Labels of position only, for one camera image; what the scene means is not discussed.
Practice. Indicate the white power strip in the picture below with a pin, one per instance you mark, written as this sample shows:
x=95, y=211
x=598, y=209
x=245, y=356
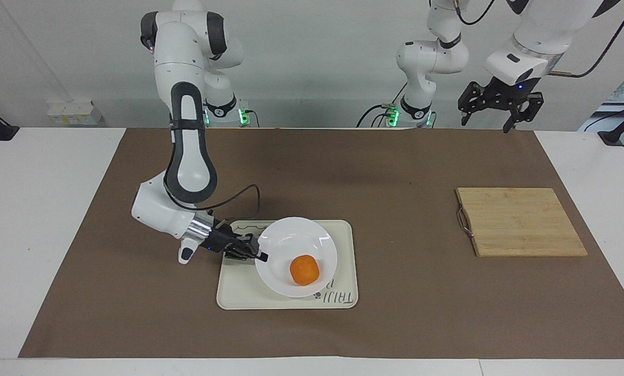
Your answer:
x=74, y=112

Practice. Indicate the bamboo cutting board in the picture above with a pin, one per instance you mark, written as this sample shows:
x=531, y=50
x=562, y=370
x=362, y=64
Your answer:
x=520, y=222

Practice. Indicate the white round plate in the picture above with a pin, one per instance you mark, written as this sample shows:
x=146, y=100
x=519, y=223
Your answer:
x=291, y=240

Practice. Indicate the orange fruit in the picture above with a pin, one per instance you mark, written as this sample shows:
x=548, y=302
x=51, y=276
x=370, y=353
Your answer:
x=304, y=270

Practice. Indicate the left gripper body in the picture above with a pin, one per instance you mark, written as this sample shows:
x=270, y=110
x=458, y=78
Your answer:
x=505, y=92

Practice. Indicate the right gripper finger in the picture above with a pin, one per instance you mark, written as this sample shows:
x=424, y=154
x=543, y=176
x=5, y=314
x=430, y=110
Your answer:
x=249, y=255
x=245, y=240

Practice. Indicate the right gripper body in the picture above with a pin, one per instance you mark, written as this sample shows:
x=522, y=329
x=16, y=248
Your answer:
x=219, y=237

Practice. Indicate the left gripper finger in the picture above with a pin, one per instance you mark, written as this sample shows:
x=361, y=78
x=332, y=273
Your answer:
x=471, y=96
x=532, y=107

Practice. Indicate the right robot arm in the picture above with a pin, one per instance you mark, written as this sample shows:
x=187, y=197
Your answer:
x=186, y=156

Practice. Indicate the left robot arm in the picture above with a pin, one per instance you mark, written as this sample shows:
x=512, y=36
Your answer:
x=432, y=57

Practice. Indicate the cream plastic tray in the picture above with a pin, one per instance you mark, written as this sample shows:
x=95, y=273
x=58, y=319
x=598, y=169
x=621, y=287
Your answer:
x=238, y=290

